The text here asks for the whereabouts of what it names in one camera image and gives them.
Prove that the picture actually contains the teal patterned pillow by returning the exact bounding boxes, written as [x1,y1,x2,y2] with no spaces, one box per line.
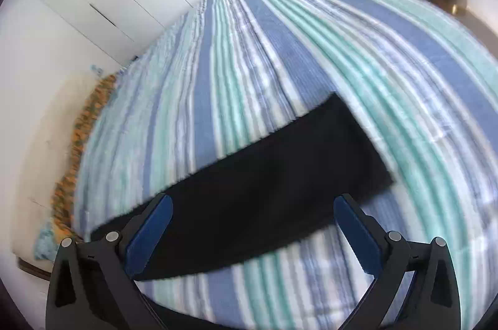
[34,221,60,261]

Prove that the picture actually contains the orange green floral pillow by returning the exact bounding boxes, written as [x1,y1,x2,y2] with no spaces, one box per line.
[50,75,117,237]

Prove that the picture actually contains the cream padded headboard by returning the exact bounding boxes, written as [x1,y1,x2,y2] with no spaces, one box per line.
[12,71,100,276]

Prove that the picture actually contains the striped blue green blanket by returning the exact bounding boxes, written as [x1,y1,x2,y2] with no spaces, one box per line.
[74,0,498,330]

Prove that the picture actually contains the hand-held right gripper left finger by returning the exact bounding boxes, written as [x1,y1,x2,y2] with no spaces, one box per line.
[46,193,174,330]

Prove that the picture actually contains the black pants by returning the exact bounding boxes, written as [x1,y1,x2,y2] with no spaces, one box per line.
[90,93,394,281]

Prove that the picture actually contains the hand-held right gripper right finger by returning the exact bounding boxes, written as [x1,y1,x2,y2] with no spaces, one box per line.
[334,193,462,330]

